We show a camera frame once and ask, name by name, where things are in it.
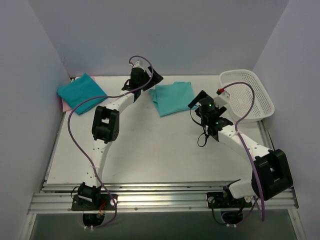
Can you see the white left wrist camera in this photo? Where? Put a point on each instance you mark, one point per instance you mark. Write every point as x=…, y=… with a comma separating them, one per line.
x=137, y=64

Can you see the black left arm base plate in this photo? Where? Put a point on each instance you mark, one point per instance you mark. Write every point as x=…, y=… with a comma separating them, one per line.
x=105, y=202

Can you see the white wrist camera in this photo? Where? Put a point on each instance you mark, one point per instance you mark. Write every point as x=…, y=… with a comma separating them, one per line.
x=137, y=64
x=222, y=98

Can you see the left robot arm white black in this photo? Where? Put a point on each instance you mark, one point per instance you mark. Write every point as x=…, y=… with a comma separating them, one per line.
x=106, y=127

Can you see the aluminium rail frame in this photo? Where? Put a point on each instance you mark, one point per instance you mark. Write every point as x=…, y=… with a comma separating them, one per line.
x=154, y=166

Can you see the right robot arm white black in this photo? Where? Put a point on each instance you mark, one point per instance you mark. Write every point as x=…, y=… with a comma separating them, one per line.
x=271, y=173

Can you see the white perforated plastic basket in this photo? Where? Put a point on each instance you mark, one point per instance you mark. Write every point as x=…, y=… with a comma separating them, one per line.
x=247, y=96

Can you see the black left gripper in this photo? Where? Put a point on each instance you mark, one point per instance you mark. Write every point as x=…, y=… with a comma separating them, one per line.
x=149, y=78

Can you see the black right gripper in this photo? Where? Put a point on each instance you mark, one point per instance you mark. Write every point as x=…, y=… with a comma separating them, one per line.
x=197, y=102

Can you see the folded pink t shirt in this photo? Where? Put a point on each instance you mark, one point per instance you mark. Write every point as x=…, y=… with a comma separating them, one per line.
x=77, y=91

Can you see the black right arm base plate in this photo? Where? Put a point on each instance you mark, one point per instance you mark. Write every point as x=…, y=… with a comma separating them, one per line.
x=218, y=200

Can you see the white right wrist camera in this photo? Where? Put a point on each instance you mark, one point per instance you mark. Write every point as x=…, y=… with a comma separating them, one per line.
x=222, y=98

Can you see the folded teal t shirt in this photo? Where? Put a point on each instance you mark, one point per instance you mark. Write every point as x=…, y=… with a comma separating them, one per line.
x=90, y=104

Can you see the light green t shirt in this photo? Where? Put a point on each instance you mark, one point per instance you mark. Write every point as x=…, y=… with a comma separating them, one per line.
x=172, y=98

